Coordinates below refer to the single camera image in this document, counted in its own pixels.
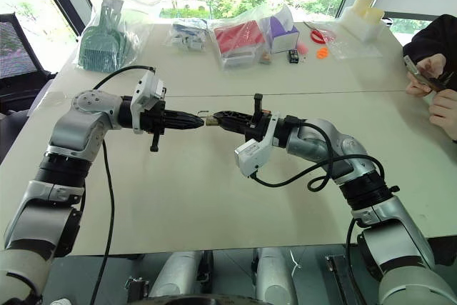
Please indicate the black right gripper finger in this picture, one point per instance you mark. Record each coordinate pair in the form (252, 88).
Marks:
(235, 127)
(233, 116)

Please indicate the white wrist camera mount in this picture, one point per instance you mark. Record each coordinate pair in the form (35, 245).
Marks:
(255, 149)
(145, 87)

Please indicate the black metal plate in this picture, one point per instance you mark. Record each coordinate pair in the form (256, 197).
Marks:
(339, 280)

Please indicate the person's right hand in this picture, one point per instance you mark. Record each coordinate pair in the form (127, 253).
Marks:
(430, 67)

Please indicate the pink ball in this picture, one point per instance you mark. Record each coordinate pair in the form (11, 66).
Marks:
(302, 49)

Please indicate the black mesh office chair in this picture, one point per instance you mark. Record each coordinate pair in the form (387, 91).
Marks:
(18, 65)

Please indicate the small metal bracket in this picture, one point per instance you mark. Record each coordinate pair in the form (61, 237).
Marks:
(136, 288)

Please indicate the small brown object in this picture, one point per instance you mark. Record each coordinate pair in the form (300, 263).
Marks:
(264, 58)

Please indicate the brass padlock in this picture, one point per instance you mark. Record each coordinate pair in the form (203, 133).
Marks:
(211, 121)

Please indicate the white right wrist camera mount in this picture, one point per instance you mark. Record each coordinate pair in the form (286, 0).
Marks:
(255, 149)

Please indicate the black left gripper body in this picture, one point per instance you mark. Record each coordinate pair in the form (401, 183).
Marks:
(157, 119)

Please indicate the silver phone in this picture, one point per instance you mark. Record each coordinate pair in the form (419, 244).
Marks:
(416, 69)

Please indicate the white holder with cream cylinders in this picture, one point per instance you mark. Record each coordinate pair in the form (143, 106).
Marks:
(364, 19)

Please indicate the silver rounded robot leg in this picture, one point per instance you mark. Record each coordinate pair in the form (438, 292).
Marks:
(176, 273)
(275, 274)

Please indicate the bagged red and white box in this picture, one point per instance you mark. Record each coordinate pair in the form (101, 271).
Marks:
(237, 42)

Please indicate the person's left hand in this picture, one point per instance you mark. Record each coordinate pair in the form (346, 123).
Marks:
(446, 112)

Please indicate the purple and white box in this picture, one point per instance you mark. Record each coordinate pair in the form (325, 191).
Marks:
(283, 35)

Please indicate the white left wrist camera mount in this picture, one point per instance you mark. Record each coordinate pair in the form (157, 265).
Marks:
(145, 87)

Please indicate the bag of white blue parts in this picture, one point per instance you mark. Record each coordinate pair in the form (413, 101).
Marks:
(187, 35)

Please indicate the small black box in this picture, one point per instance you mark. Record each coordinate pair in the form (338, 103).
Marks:
(293, 56)

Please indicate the bag of green dustpans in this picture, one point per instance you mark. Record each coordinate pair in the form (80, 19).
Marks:
(103, 40)

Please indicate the person's black sleeved forearm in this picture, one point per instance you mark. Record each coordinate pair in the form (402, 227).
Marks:
(433, 35)

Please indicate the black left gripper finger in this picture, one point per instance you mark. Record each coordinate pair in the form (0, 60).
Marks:
(182, 115)
(182, 125)

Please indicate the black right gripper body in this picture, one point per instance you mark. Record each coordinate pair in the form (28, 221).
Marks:
(257, 124)

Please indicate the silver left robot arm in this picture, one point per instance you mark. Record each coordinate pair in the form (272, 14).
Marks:
(82, 123)

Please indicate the clear plastic bag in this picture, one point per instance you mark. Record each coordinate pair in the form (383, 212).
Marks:
(351, 46)

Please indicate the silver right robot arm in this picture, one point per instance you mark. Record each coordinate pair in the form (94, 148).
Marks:
(400, 219)

